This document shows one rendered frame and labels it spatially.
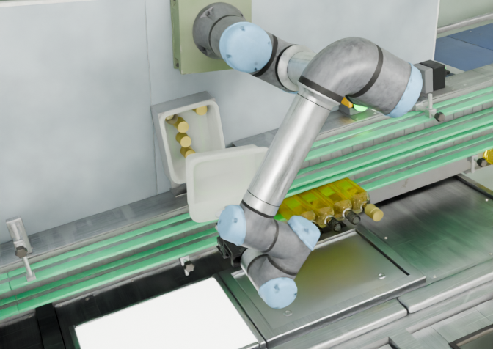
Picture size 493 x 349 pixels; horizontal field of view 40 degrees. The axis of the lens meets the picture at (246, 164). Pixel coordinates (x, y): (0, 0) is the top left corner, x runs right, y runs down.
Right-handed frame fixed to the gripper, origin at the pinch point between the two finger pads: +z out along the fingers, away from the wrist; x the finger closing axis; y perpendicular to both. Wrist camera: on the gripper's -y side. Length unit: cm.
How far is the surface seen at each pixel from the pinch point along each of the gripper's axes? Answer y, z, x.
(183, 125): 1.7, 30.6, -10.3
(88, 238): 33.3, 21.7, 14.1
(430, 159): -77, 18, 11
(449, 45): -120, 67, -5
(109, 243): 28.3, 18.1, 14.9
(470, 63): -112, 45, -7
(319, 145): -36.4, 19.7, -1.4
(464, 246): -67, -14, 21
